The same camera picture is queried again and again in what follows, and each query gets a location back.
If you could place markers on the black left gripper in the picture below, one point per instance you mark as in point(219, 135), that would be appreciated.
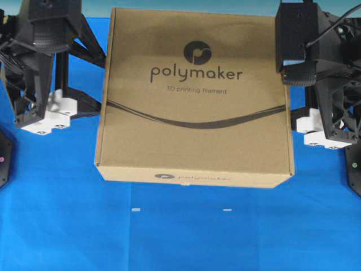
point(28, 80)

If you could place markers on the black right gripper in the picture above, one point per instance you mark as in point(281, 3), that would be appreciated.
point(331, 115)

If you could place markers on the brown polymaker cardboard box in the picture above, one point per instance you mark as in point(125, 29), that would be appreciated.
point(193, 98)

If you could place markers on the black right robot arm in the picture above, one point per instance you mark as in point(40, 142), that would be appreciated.
point(347, 28)

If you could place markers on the blue table mat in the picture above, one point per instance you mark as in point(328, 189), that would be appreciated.
point(57, 213)

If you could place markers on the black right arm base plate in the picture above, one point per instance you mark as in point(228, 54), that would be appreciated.
point(353, 165)

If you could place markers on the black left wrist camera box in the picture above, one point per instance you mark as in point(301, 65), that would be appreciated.
point(48, 26)

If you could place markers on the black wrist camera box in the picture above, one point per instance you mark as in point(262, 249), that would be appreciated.
point(48, 26)
point(296, 25)

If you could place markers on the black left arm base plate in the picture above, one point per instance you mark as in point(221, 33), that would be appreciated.
point(6, 155)

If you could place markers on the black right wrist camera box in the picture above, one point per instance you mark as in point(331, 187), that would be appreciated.
point(296, 25)

